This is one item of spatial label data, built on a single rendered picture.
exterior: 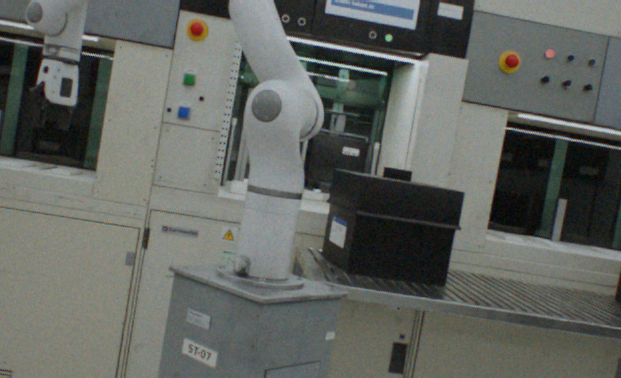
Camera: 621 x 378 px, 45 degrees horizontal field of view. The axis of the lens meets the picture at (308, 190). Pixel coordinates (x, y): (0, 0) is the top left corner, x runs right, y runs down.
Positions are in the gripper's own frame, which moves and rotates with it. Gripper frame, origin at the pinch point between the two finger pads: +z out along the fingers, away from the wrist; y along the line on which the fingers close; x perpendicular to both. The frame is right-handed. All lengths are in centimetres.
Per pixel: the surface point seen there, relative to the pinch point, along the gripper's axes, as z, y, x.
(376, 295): 26, 18, -82
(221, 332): 35, -14, -59
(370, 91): -29, 123, -42
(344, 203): 8, 41, -64
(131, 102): -9.4, 44.5, 8.0
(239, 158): 4, 135, 12
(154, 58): -23, 46, 4
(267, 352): 36, -13, -69
